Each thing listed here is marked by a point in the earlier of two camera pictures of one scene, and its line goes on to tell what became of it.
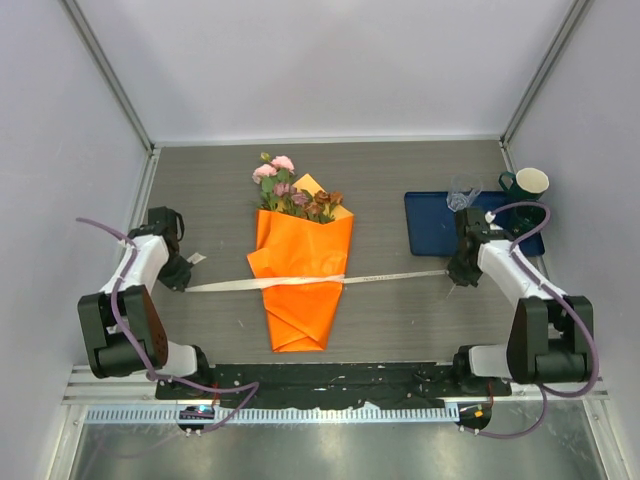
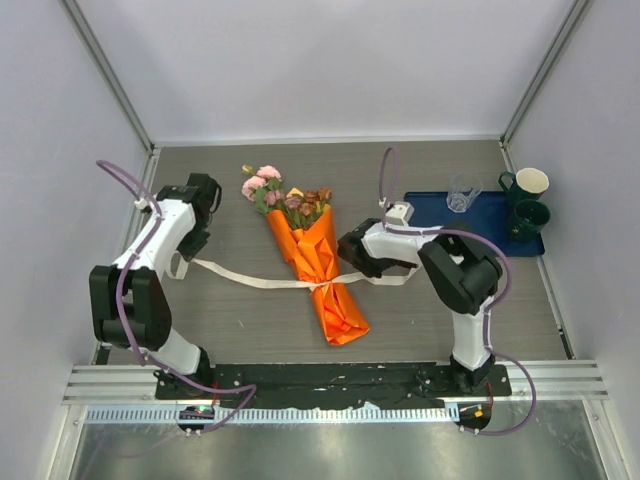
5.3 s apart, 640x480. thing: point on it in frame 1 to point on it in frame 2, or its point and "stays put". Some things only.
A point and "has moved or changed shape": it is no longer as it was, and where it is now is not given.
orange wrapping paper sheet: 301,316 has moved or changed shape
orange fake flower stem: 321,209 has moved or changed shape
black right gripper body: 462,271 to 380,264
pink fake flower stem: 290,200 has moved or changed shape
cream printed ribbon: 305,280 has moved or changed shape
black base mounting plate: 239,385 stays put
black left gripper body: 175,272 to 194,240
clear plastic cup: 463,189 stays put
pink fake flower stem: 276,171 has moved or changed shape
